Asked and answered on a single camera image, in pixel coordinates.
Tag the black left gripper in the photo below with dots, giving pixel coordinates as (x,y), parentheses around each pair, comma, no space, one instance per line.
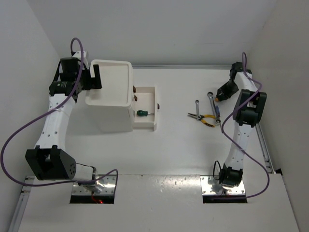
(93,83)

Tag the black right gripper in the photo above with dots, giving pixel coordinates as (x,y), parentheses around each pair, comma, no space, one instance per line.
(223,91)

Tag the green handle screwdriver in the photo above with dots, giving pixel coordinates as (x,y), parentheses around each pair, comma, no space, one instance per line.
(142,113)

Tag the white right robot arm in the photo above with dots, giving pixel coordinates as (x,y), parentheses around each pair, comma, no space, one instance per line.
(246,114)

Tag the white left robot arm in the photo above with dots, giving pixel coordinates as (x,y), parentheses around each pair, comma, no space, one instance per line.
(48,159)

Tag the short silver wrench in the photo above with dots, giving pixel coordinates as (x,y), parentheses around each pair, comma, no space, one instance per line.
(197,110)

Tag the long silver ratchet wrench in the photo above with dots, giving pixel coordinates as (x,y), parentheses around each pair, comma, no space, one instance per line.
(212,102)

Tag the white drawer cabinet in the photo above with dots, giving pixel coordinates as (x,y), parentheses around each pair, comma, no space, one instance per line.
(111,107)

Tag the blue handle screwdriver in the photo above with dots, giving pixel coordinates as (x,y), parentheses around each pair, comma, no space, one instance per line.
(218,120)

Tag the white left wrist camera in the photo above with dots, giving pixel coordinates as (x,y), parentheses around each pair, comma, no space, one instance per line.
(80,55)

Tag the yellow handle pliers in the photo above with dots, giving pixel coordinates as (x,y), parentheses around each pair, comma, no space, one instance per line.
(202,119)

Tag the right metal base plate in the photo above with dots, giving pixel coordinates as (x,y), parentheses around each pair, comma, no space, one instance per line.
(211,188)

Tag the metal base plate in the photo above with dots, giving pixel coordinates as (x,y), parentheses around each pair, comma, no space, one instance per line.
(211,188)
(103,187)

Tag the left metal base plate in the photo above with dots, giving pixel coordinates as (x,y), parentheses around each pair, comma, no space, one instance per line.
(103,187)

